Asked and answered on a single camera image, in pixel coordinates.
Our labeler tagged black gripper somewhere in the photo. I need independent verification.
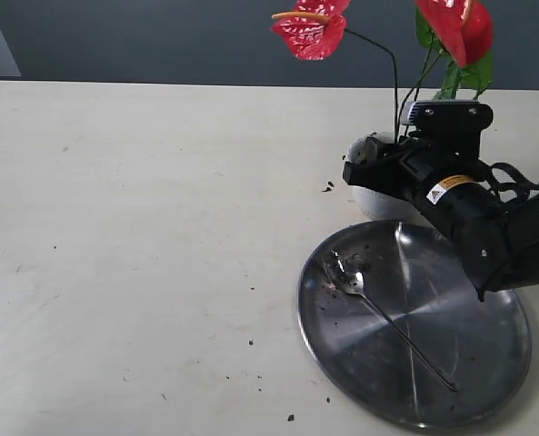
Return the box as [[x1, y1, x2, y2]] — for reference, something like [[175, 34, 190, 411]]
[[343, 140, 508, 254]]

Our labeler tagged stainless steel spoon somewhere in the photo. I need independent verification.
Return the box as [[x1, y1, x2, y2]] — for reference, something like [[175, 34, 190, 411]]
[[324, 250, 459, 392]]

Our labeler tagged red anthurium flower stem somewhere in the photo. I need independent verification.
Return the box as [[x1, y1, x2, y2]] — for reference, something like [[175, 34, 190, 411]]
[[271, 0, 494, 143]]

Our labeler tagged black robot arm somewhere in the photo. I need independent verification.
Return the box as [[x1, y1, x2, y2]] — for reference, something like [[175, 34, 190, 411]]
[[343, 136, 539, 299]]

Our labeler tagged white plastic flower pot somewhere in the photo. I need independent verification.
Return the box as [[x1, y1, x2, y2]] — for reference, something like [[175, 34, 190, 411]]
[[345, 133, 420, 222]]

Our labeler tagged round stainless steel plate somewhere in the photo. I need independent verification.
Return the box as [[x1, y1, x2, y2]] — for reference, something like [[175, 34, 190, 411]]
[[297, 221, 532, 429]]

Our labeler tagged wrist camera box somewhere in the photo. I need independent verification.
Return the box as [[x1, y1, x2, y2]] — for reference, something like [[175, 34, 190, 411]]
[[399, 99, 494, 161]]

